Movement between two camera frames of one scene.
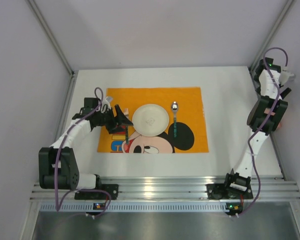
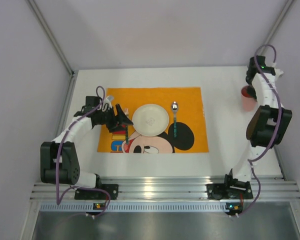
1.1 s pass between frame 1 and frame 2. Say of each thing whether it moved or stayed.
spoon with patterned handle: stayed
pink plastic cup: moved
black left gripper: stayed
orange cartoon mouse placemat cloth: stayed
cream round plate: stayed
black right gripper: moved
